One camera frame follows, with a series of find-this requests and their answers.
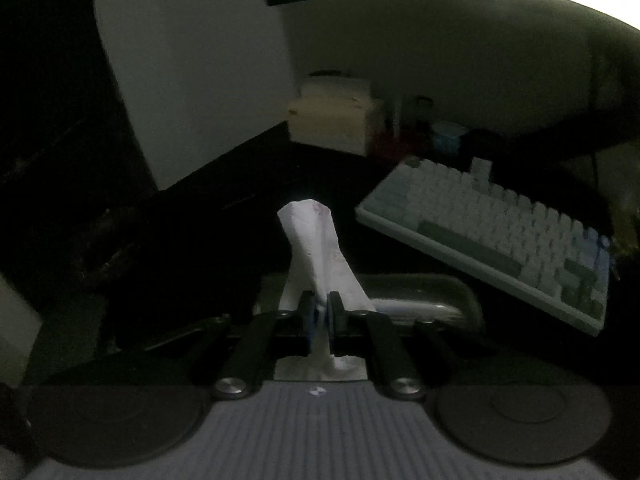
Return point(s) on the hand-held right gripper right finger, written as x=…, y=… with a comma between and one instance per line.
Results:
x=332, y=318

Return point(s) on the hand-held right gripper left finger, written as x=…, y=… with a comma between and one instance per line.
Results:
x=310, y=318

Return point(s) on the white paper tissue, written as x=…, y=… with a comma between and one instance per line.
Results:
x=314, y=245

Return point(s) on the white and grey keyboard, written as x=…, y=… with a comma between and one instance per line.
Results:
x=495, y=232

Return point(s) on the beige box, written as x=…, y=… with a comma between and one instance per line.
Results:
x=332, y=115

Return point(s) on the blue and white cup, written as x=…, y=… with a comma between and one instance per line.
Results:
x=446, y=136

